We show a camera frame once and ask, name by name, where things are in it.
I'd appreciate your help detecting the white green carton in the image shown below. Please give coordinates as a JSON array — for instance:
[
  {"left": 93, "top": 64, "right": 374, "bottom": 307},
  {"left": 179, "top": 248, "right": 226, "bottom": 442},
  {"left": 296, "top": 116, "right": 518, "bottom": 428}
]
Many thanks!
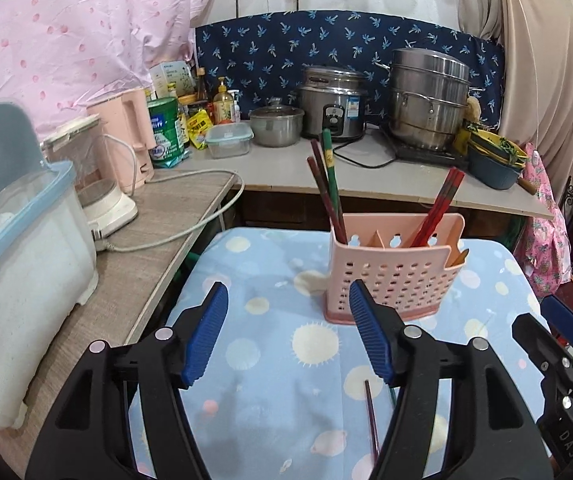
[{"left": 149, "top": 60, "right": 192, "bottom": 98}]

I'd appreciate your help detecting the large steel steamer pot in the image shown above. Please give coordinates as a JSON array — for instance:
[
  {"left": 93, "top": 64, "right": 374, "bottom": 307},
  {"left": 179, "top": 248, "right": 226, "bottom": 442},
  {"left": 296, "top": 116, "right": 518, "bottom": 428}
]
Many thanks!
[{"left": 377, "top": 47, "right": 472, "bottom": 153}]

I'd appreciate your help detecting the yellow snack packet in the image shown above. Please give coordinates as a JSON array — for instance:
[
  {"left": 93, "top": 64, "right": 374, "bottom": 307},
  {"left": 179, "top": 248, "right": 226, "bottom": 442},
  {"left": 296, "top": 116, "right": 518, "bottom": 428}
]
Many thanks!
[{"left": 186, "top": 110, "right": 214, "bottom": 150}]

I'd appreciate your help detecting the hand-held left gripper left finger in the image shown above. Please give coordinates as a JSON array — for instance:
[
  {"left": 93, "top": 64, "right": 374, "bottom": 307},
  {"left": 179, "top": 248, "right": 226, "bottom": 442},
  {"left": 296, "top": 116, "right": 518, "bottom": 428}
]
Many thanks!
[{"left": 24, "top": 281, "right": 230, "bottom": 480}]

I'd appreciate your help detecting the dark brown chopstick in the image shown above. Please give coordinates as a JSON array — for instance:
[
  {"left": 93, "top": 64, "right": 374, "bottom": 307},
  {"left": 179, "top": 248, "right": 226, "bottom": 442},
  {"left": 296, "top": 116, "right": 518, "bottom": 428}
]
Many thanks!
[{"left": 307, "top": 156, "right": 342, "bottom": 238}]

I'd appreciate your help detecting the black power cord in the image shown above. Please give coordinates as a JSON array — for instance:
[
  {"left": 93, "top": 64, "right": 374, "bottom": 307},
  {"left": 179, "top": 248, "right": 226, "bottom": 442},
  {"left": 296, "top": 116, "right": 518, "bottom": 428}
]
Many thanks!
[{"left": 334, "top": 125, "right": 400, "bottom": 170}]

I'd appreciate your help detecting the clear food container blue lid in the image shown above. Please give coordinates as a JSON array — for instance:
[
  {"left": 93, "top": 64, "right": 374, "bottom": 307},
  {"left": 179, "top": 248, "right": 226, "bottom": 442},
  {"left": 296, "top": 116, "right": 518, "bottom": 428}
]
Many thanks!
[{"left": 204, "top": 124, "right": 254, "bottom": 158}]

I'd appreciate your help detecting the black induction cooker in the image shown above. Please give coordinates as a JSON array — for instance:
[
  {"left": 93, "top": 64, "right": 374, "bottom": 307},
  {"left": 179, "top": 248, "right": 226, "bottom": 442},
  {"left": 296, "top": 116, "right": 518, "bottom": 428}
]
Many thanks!
[{"left": 379, "top": 127, "right": 470, "bottom": 166}]

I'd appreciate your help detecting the pink dotted sheet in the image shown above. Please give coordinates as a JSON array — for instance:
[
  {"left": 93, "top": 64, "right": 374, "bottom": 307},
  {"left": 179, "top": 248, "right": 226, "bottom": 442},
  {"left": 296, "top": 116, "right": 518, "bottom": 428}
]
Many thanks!
[{"left": 0, "top": 0, "right": 232, "bottom": 126}]

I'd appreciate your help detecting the steel rice cooker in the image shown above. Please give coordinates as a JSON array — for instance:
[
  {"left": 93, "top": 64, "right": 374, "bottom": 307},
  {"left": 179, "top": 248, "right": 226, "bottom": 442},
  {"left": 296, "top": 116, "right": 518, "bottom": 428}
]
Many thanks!
[{"left": 297, "top": 65, "right": 370, "bottom": 142}]

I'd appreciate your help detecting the pink perforated utensil basket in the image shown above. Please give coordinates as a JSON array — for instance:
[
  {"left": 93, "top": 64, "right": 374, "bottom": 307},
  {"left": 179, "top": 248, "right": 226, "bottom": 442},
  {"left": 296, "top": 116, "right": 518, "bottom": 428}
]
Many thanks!
[{"left": 323, "top": 212, "right": 470, "bottom": 326}]

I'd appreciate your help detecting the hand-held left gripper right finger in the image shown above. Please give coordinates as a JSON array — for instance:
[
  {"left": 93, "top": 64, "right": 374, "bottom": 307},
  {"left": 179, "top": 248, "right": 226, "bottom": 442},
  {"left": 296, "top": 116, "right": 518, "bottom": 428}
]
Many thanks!
[{"left": 349, "top": 279, "right": 553, "bottom": 480}]

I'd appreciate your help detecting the white power cord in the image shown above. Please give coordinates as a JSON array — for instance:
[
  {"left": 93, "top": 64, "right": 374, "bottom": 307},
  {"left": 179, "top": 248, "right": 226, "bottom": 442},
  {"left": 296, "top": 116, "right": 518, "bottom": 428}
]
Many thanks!
[{"left": 94, "top": 170, "right": 247, "bottom": 253}]

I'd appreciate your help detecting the yellow pump bottle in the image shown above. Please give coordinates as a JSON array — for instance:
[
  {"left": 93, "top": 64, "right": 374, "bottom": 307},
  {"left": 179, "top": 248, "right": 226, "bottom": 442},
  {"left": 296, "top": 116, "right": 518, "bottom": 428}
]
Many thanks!
[{"left": 212, "top": 76, "right": 234, "bottom": 125}]

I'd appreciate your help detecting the pink electric kettle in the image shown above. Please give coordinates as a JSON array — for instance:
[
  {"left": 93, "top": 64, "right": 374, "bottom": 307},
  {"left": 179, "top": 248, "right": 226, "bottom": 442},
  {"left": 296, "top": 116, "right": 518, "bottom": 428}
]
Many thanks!
[{"left": 86, "top": 87, "right": 156, "bottom": 193}]

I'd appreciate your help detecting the green milk powder can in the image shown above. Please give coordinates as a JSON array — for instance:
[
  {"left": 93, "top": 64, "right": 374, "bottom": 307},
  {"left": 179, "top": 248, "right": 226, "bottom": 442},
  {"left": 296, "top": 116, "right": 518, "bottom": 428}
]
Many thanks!
[{"left": 146, "top": 97, "right": 190, "bottom": 168}]

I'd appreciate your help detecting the yellow-green basin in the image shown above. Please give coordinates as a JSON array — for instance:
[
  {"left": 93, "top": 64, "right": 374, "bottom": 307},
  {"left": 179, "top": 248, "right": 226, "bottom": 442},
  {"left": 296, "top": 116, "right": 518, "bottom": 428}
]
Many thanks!
[{"left": 467, "top": 129, "right": 528, "bottom": 166}]

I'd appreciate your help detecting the pink pineapple print garment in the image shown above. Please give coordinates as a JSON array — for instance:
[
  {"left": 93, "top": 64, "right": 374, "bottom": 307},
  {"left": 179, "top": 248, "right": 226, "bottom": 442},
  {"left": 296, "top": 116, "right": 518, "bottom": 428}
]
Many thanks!
[{"left": 514, "top": 142, "right": 573, "bottom": 301}]

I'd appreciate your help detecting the woodgrain side counter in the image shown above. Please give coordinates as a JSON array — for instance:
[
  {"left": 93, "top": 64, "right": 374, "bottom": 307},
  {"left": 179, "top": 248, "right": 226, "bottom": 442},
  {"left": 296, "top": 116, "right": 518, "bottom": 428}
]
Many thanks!
[{"left": 0, "top": 169, "right": 247, "bottom": 468}]

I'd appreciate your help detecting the blue plastic basin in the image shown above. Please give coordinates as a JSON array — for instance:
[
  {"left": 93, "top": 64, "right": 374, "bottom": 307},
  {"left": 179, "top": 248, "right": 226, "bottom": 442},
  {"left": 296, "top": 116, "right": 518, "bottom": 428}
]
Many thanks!
[{"left": 467, "top": 145, "right": 525, "bottom": 191}]

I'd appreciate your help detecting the white blender with clear jar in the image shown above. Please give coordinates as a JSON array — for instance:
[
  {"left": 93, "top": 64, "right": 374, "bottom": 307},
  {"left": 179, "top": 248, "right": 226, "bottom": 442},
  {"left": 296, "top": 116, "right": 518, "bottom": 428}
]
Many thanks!
[{"left": 41, "top": 115, "right": 140, "bottom": 238}]

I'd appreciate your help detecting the grey back countertop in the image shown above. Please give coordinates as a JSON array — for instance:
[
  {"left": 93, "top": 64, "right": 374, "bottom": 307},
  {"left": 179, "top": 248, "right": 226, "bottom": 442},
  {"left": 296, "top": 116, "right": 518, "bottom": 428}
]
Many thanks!
[{"left": 154, "top": 122, "right": 556, "bottom": 220}]

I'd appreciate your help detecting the white storage box blue lid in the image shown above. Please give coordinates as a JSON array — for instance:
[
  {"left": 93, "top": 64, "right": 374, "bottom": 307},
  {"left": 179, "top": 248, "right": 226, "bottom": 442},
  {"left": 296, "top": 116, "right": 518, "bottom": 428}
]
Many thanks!
[{"left": 0, "top": 102, "right": 100, "bottom": 431}]

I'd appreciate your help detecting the navy printed cloth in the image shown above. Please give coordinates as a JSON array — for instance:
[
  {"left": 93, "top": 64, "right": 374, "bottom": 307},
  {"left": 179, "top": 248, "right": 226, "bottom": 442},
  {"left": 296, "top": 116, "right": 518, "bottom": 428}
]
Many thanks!
[{"left": 194, "top": 9, "right": 507, "bottom": 133}]

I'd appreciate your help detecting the blue dotted tablecloth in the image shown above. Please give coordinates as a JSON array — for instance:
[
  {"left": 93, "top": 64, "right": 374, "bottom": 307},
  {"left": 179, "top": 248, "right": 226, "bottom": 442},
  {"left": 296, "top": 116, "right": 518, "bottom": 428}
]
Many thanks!
[{"left": 126, "top": 226, "right": 573, "bottom": 480}]

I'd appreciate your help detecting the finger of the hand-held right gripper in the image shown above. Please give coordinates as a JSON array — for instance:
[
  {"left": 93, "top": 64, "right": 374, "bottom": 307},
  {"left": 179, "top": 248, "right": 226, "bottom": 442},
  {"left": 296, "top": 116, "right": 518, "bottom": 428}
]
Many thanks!
[
  {"left": 541, "top": 296, "right": 573, "bottom": 348},
  {"left": 511, "top": 312, "right": 573, "bottom": 411}
]

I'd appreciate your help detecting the maroon chopstick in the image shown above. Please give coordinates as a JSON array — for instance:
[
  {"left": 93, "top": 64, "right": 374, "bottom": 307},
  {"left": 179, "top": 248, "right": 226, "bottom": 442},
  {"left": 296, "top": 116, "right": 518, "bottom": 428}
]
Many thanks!
[
  {"left": 415, "top": 169, "right": 463, "bottom": 248},
  {"left": 311, "top": 140, "right": 340, "bottom": 231},
  {"left": 363, "top": 380, "right": 381, "bottom": 466}
]

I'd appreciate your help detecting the small pot with glass lid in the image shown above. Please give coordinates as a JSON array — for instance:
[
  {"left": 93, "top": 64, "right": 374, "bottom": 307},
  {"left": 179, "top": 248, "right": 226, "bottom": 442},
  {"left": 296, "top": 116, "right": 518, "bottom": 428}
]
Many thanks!
[{"left": 249, "top": 97, "right": 306, "bottom": 148}]

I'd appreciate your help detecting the beige curtain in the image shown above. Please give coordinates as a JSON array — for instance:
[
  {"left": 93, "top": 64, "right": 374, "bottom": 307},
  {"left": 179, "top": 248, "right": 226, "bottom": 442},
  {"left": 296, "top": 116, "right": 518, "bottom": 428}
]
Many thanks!
[{"left": 459, "top": 0, "right": 573, "bottom": 196}]

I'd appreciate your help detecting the red chopstick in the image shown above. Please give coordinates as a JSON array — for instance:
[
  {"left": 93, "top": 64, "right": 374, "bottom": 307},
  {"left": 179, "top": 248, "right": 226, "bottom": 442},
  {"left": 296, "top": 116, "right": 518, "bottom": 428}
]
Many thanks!
[
  {"left": 421, "top": 171, "right": 467, "bottom": 248},
  {"left": 411, "top": 167, "right": 460, "bottom": 248}
]

